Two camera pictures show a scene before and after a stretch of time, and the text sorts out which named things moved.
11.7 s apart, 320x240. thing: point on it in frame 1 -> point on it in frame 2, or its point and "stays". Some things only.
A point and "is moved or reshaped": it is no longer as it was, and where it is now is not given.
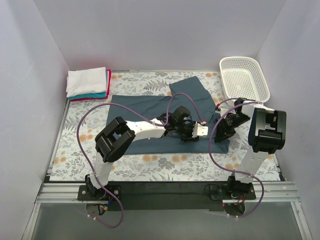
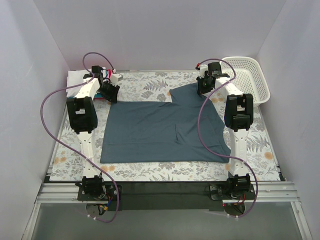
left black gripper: (187, 132) -> (109, 90)
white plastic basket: (242, 78) stays
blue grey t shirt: (186, 93) is moved or reshaped
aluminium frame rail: (276, 192) stays
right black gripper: (223, 130) -> (204, 88)
